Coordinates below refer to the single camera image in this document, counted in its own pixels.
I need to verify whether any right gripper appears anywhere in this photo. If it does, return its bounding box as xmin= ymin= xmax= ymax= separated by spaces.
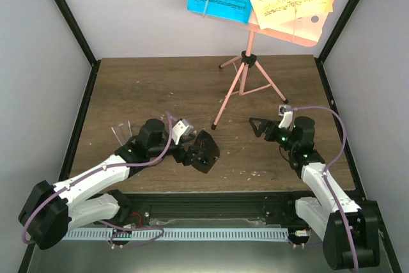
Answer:
xmin=249 ymin=118 xmax=297 ymax=152

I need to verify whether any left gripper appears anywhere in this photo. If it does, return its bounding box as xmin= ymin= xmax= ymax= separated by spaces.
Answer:
xmin=149 ymin=134 xmax=207 ymax=166

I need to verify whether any black metronome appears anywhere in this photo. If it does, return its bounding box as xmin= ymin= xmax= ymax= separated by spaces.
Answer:
xmin=189 ymin=130 xmax=220 ymax=174

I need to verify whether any pink music stand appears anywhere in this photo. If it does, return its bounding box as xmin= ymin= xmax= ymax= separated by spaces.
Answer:
xmin=188 ymin=0 xmax=351 ymax=131

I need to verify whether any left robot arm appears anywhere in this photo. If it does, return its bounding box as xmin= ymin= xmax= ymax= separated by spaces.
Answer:
xmin=18 ymin=116 xmax=220 ymax=250

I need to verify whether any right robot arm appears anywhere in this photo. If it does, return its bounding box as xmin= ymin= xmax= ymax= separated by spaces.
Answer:
xmin=249 ymin=116 xmax=380 ymax=270

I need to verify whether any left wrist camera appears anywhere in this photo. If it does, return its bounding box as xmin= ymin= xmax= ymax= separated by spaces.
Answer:
xmin=172 ymin=119 xmax=194 ymax=145

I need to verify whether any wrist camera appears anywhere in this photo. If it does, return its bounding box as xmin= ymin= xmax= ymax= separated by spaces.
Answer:
xmin=278 ymin=104 xmax=293 ymax=129
xmin=172 ymin=119 xmax=194 ymax=145

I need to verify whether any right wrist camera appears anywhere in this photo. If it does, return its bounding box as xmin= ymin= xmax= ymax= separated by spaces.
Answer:
xmin=278 ymin=104 xmax=293 ymax=129

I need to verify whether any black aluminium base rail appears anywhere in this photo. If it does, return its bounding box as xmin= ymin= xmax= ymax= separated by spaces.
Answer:
xmin=108 ymin=191 xmax=313 ymax=227

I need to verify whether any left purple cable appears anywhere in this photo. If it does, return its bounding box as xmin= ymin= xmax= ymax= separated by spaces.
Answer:
xmin=20 ymin=111 xmax=180 ymax=245

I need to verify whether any light blue slotted cable duct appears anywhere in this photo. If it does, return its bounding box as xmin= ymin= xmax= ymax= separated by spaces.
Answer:
xmin=63 ymin=228 xmax=289 ymax=242

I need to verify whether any right black frame post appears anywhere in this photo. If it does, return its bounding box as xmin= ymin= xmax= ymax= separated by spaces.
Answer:
xmin=318 ymin=0 xmax=380 ymax=63

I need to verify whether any black frame post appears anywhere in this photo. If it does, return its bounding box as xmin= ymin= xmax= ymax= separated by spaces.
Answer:
xmin=318 ymin=0 xmax=380 ymax=63
xmin=34 ymin=0 xmax=98 ymax=66

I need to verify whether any left black frame post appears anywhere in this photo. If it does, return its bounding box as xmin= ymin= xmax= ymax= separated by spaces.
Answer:
xmin=34 ymin=0 xmax=98 ymax=66

